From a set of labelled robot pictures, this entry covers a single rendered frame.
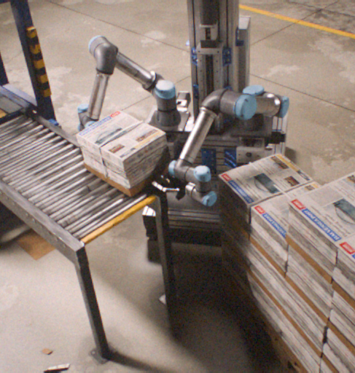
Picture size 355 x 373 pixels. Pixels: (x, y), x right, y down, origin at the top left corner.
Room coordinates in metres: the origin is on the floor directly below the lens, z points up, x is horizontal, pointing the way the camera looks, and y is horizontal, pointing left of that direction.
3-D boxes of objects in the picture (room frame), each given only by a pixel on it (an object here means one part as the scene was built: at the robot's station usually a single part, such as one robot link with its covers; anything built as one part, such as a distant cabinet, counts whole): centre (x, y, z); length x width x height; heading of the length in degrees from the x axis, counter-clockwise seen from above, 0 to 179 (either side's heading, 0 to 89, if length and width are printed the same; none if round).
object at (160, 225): (2.08, 0.09, 0.34); 0.06 x 0.06 x 0.68; 41
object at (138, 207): (1.89, 0.28, 0.81); 0.43 x 0.03 x 0.02; 131
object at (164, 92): (2.74, 0.02, 0.98); 0.13 x 0.12 x 0.14; 20
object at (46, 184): (2.30, 0.62, 0.77); 0.47 x 0.05 x 0.05; 131
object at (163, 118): (2.74, 0.02, 0.87); 0.15 x 0.15 x 0.10
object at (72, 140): (2.56, 0.51, 0.74); 1.34 x 0.05 x 0.12; 41
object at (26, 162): (2.50, 0.79, 0.77); 0.47 x 0.05 x 0.05; 131
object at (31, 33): (3.18, 0.80, 1.05); 0.05 x 0.05 x 0.45; 41
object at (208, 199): (1.99, -0.12, 0.83); 0.11 x 0.08 x 0.09; 41
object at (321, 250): (1.57, -0.67, 0.95); 0.38 x 0.29 x 0.23; 114
